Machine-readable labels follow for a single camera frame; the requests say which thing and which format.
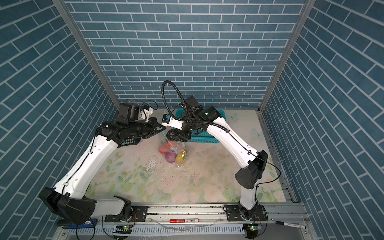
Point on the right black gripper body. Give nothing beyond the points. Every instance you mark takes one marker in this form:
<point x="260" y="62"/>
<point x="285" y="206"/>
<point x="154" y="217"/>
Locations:
<point x="188" y="126"/>

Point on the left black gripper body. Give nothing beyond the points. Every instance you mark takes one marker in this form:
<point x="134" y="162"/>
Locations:
<point x="146" y="128"/>

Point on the black toy avocado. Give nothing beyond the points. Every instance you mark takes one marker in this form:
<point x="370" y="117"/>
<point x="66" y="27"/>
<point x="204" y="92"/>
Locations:
<point x="173" y="135"/>

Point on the teal plastic basket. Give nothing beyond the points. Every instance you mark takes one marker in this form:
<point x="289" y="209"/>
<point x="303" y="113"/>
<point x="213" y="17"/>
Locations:
<point x="203" y="137"/>

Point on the clear zip top bag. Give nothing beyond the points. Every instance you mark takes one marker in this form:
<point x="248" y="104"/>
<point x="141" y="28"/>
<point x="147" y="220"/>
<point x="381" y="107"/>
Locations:
<point x="181" y="147"/>

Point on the red toy pepper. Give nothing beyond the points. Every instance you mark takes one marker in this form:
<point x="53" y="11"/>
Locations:
<point x="164" y="148"/>

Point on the yellow toy potato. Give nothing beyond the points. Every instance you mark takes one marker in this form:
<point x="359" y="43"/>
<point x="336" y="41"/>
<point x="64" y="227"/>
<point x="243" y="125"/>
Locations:
<point x="181" y="157"/>

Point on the purple toy onion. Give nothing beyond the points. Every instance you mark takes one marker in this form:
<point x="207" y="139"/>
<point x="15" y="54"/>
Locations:
<point x="170" y="157"/>

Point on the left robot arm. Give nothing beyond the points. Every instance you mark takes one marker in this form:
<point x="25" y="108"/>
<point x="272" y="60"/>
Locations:
<point x="67" y="198"/>

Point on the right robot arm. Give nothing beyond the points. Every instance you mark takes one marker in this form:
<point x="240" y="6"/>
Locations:
<point x="252" y="162"/>

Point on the red marker pen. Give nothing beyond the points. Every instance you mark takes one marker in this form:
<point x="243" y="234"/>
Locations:
<point x="179" y="221"/>

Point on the black white marker pen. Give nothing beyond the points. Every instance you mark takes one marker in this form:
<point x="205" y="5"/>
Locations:
<point x="290" y="225"/>

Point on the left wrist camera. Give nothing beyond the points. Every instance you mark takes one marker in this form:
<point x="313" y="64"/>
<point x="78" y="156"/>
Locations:
<point x="133" y="113"/>

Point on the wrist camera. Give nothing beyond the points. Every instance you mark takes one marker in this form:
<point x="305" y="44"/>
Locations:
<point x="133" y="113"/>
<point x="191" y="106"/>

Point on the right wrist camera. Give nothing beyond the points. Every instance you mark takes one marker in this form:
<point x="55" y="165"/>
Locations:
<point x="191" y="106"/>

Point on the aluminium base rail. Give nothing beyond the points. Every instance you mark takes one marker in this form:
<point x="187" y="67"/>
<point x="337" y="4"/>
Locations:
<point x="216" y="220"/>

